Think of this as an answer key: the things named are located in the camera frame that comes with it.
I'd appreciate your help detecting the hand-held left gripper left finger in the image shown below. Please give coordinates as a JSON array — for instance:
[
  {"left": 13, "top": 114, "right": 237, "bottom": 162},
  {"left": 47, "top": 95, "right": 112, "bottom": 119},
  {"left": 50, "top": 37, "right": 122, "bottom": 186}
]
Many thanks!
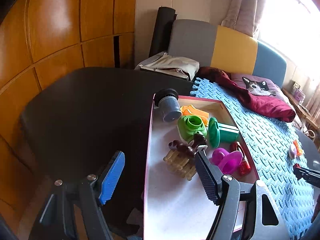
[{"left": 28, "top": 151, "right": 125, "bottom": 240}]

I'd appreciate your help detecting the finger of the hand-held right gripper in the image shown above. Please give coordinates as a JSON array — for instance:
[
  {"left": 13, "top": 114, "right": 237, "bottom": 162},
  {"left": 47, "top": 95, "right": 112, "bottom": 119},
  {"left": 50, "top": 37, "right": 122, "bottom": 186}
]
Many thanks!
[{"left": 293, "top": 164, "right": 320, "bottom": 188}]

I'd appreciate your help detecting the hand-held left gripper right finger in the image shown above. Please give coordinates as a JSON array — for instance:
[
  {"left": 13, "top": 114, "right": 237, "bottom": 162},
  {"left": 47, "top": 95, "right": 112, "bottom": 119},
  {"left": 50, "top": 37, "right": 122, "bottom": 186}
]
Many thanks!
[{"left": 194, "top": 151, "right": 287, "bottom": 240}]

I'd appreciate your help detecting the magenta toy funnel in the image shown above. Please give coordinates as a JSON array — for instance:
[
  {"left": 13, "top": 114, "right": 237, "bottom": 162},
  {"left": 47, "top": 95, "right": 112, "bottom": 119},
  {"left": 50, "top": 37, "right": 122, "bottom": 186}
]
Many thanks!
[{"left": 209, "top": 147, "right": 243, "bottom": 175}]

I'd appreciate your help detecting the beige ribbed toy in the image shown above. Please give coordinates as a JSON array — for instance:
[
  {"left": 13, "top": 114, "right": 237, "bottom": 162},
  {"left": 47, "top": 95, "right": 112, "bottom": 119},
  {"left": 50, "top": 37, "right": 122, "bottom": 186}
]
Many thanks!
[{"left": 163, "top": 149, "right": 198, "bottom": 180}]

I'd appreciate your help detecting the brown toy dinosaur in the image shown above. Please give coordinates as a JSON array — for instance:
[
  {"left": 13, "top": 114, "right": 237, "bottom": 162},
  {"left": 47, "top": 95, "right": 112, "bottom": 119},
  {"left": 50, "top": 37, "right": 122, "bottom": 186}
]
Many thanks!
[{"left": 168, "top": 133, "right": 208, "bottom": 157}]

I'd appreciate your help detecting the pink tray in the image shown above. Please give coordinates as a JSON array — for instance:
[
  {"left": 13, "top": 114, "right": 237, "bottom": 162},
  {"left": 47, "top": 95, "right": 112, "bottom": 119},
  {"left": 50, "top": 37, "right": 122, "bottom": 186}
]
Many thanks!
[{"left": 143, "top": 93, "right": 259, "bottom": 239}]

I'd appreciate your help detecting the red toy capsule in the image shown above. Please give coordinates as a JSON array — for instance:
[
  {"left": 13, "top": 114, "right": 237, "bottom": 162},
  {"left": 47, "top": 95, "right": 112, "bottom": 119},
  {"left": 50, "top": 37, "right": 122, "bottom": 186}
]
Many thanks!
[{"left": 230, "top": 141, "right": 251, "bottom": 176}]

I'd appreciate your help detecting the green toy camera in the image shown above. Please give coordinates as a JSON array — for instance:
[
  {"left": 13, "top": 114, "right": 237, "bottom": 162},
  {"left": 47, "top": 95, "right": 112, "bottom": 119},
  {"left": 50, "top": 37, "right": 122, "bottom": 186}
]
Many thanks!
[{"left": 177, "top": 115, "right": 208, "bottom": 143}]

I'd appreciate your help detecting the orange toy bathtub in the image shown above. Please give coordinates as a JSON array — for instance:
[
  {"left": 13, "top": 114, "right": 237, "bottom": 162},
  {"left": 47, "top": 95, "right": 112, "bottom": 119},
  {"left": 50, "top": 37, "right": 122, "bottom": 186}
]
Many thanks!
[{"left": 180, "top": 105, "right": 209, "bottom": 127}]

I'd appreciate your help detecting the orange toy block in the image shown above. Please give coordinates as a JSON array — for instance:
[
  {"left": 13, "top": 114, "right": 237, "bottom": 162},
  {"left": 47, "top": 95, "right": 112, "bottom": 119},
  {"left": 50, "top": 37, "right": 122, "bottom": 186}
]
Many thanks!
[{"left": 292, "top": 139, "right": 303, "bottom": 157}]

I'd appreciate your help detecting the blue foam mat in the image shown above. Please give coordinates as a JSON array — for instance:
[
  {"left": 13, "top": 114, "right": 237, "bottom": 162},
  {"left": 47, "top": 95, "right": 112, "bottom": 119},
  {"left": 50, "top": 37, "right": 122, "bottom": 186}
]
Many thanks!
[{"left": 189, "top": 77, "right": 317, "bottom": 239}]

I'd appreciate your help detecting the green plastic toy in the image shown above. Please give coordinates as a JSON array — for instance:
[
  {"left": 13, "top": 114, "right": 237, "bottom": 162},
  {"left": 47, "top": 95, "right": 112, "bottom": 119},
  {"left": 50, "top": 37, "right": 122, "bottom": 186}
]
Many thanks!
[{"left": 208, "top": 117, "right": 240, "bottom": 148}]

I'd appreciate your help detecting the wooden desk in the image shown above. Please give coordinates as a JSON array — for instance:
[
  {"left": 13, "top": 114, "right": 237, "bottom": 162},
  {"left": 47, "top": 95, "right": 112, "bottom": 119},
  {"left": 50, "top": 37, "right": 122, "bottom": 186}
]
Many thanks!
[{"left": 282, "top": 87, "right": 320, "bottom": 130}]

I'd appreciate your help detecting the grey cylinder bottle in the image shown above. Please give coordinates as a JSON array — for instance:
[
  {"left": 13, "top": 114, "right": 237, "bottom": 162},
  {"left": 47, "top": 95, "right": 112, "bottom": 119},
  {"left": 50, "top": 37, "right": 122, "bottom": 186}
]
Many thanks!
[{"left": 154, "top": 88, "right": 182, "bottom": 122}]

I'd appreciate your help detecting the pink toy box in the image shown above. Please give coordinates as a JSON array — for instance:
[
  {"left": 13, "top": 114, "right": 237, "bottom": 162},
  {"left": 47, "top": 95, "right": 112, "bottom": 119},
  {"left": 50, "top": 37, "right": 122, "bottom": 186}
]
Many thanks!
[{"left": 291, "top": 81, "right": 306, "bottom": 103}]

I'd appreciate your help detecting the maroon cloth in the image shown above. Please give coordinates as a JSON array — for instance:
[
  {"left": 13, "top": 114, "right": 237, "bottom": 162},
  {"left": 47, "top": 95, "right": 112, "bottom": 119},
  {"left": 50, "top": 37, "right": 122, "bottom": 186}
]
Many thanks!
[{"left": 196, "top": 67, "right": 297, "bottom": 123}]

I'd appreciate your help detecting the purple cat pillow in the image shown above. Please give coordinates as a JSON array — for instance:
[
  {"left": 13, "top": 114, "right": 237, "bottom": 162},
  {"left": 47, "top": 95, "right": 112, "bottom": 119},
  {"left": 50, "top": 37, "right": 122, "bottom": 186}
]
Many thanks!
[{"left": 230, "top": 73, "right": 290, "bottom": 105}]

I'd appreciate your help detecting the beige canvas bag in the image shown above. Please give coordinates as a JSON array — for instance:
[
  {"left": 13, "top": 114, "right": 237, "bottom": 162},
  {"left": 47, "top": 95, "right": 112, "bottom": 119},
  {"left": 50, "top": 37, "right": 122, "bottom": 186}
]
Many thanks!
[{"left": 135, "top": 52, "right": 200, "bottom": 82}]

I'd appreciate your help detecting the multicoloured headboard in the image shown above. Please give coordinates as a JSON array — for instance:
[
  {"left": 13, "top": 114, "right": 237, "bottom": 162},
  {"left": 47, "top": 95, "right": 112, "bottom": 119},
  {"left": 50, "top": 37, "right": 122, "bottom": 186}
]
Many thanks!
[{"left": 167, "top": 19, "right": 287, "bottom": 90}]

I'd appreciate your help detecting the black rolled mat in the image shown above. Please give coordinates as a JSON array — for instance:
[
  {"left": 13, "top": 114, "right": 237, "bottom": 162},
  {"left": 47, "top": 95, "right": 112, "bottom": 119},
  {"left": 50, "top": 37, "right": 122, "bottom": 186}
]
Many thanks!
[{"left": 149, "top": 6, "right": 177, "bottom": 58}]

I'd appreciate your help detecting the wooden wardrobe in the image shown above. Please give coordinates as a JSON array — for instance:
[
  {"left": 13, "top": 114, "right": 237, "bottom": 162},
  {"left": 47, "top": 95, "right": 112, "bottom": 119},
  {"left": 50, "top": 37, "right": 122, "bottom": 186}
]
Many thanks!
[{"left": 0, "top": 0, "right": 138, "bottom": 240}]

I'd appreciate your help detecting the window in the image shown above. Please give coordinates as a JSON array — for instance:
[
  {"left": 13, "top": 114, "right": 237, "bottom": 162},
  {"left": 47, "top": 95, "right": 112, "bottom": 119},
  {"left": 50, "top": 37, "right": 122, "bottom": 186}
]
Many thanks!
[{"left": 257, "top": 0, "right": 320, "bottom": 63}]

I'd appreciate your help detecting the pink curtain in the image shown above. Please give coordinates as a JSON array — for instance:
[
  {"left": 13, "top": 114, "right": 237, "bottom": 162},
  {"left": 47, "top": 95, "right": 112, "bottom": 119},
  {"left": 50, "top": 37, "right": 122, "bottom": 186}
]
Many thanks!
[{"left": 221, "top": 0, "right": 275, "bottom": 39}]

